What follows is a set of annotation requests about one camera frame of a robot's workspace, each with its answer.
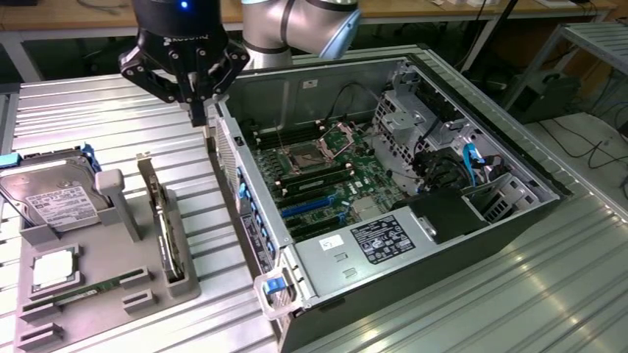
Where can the grey power supply unit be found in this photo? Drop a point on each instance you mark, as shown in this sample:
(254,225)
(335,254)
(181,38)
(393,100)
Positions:
(343,264)

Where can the green RAM stick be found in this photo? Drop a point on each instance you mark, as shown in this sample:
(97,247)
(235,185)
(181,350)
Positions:
(74,292)

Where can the black box device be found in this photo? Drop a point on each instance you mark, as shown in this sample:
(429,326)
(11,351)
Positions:
(550,95)

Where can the blue card retention clip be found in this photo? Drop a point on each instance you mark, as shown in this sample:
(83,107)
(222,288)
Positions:
(254,210)
(270,248)
(259,223)
(242,191)
(266,235)

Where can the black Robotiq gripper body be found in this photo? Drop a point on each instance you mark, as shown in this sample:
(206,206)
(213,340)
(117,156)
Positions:
(182,33)

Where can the blue expansion slot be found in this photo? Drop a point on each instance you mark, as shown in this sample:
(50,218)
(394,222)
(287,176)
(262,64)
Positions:
(307,207)

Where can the grey plastic parts rack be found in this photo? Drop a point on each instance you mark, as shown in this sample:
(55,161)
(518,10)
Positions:
(98,257)

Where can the thin metal locking lever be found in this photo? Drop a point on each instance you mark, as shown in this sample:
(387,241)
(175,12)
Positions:
(282,138)

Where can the silver disk bay cage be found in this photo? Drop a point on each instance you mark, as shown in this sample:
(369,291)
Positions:
(407,125)

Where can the CPU socket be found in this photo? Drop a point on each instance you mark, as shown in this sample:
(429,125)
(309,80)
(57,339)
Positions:
(305,157)

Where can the silver CPU chip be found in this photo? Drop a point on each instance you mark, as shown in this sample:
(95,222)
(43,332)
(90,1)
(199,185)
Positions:
(54,269)

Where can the green motherboard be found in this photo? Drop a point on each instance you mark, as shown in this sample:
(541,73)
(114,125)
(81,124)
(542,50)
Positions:
(363,176)

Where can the open black PC case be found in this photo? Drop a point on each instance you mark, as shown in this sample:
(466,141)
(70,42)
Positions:
(442,279)

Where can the hard disk with blue bracket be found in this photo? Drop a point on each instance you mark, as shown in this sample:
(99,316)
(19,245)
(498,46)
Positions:
(50,195)

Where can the black plastic shroud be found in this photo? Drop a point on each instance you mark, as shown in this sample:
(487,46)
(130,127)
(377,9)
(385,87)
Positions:
(447,217)

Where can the silver chipset heat sink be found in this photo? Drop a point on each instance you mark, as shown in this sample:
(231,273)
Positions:
(367,208)

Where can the wooden desk with white frame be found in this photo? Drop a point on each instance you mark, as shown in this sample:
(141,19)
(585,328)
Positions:
(65,18)
(442,9)

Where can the graphics card with metal bracket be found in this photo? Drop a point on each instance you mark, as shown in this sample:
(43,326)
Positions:
(165,217)

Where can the metal socket cover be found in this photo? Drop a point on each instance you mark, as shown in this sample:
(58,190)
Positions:
(338,137)

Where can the dark RAM stick with label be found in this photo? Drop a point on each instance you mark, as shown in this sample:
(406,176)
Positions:
(319,182)

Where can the grey metal slat table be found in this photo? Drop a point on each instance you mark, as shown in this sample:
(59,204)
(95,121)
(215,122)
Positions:
(594,40)

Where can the black RAM slot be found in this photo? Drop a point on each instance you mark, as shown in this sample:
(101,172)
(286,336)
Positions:
(310,171)
(290,141)
(314,175)
(287,134)

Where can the blue case latch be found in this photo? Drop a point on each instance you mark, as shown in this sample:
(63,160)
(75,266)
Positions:
(274,286)

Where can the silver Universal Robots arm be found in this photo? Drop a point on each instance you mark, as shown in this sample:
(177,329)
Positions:
(275,25)

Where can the long black expansion slot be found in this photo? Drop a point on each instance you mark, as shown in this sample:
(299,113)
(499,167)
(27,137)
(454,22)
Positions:
(299,199)
(314,221)
(319,229)

